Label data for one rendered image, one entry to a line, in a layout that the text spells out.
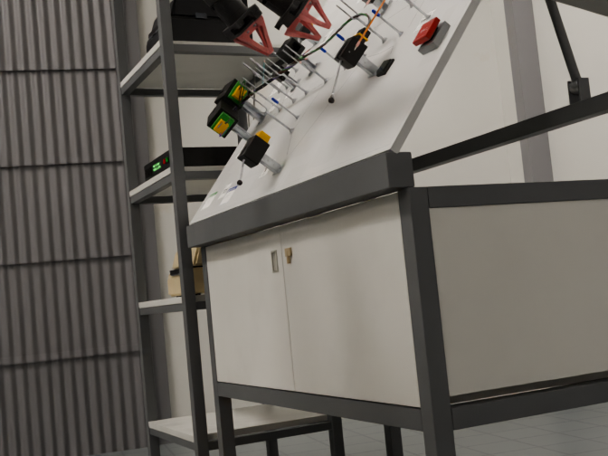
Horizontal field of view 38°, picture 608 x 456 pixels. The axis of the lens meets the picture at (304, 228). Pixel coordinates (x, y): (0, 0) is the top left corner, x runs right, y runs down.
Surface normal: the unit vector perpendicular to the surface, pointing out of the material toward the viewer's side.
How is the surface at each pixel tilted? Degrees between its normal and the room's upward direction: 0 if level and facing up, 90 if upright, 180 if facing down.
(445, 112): 90
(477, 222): 90
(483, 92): 90
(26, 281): 90
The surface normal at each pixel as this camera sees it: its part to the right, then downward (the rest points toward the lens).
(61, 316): 0.27, -0.10
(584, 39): -0.96, 0.07
